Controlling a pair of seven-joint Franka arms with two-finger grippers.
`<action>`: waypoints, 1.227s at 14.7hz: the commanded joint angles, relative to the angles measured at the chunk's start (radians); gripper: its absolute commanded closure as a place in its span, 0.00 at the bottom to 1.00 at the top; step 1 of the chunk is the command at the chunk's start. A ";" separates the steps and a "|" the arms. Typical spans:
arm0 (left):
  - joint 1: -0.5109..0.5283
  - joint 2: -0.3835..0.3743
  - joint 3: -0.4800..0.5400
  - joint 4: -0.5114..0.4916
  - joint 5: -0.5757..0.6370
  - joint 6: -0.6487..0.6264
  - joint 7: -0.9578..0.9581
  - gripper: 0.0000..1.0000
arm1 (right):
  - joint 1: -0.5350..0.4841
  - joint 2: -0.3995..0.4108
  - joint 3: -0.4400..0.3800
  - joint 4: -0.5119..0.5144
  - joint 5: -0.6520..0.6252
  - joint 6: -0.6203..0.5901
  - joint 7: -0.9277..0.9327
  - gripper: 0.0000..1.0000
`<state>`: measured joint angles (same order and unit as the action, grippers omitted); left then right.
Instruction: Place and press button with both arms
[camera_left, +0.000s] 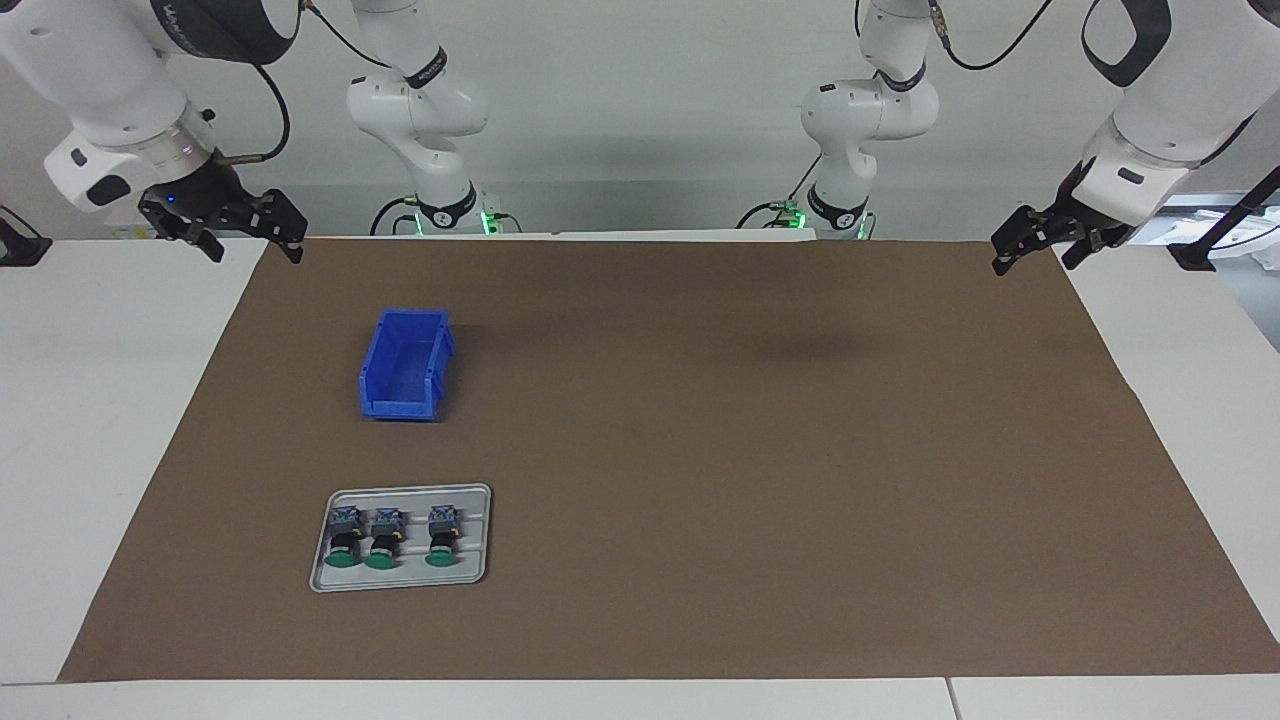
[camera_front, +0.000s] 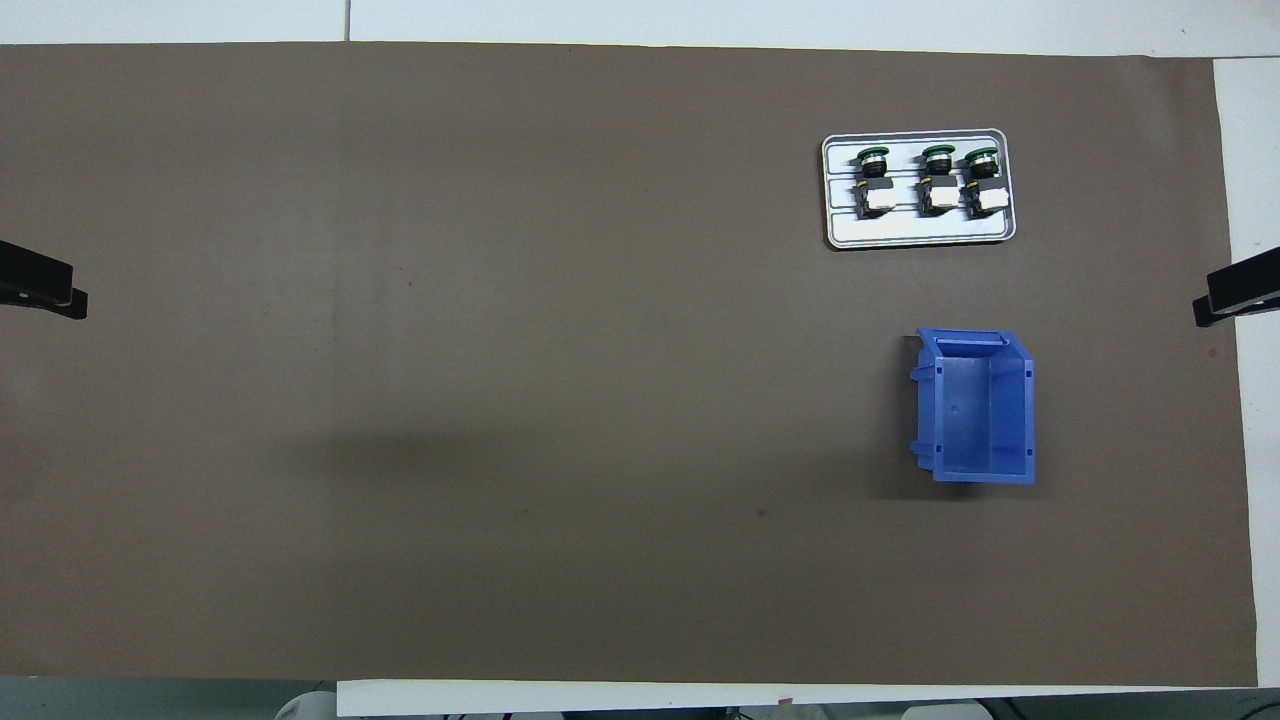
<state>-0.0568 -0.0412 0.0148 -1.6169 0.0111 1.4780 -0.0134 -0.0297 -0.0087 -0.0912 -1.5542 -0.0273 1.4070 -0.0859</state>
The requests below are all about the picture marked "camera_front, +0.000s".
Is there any silver metal tray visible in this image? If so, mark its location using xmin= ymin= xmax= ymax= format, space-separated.
xmin=821 ymin=129 xmax=1018 ymax=251

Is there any green push button switch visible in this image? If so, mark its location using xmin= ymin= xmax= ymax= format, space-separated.
xmin=960 ymin=146 xmax=1009 ymax=217
xmin=917 ymin=144 xmax=960 ymax=217
xmin=855 ymin=146 xmax=897 ymax=219

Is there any brown table mat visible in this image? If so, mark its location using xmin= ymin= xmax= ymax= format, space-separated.
xmin=0 ymin=42 xmax=1259 ymax=689

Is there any white rounded object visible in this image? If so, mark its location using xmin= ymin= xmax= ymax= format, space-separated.
xmin=275 ymin=689 xmax=338 ymax=720

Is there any blue plastic storage bin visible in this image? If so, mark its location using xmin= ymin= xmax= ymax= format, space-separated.
xmin=908 ymin=327 xmax=1037 ymax=486

